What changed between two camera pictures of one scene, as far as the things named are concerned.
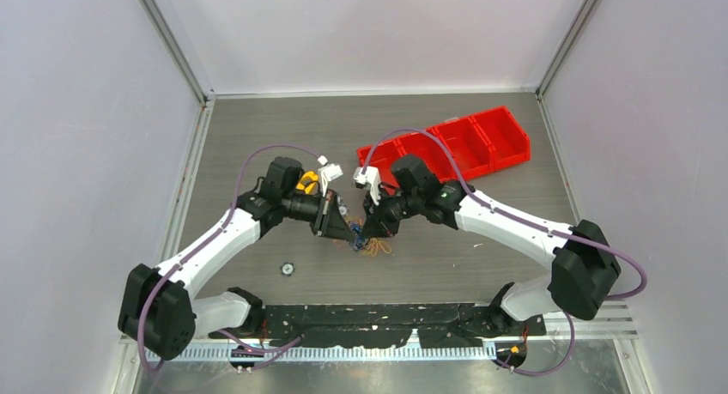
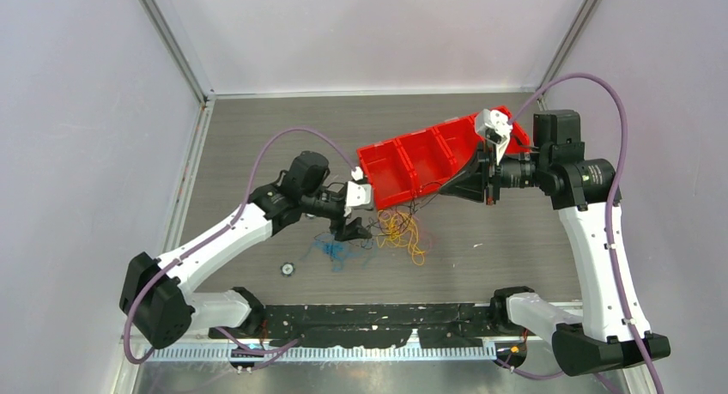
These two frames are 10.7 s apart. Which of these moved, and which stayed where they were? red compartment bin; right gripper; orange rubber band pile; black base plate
Moved: right gripper; orange rubber band pile
Stayed: black base plate; red compartment bin
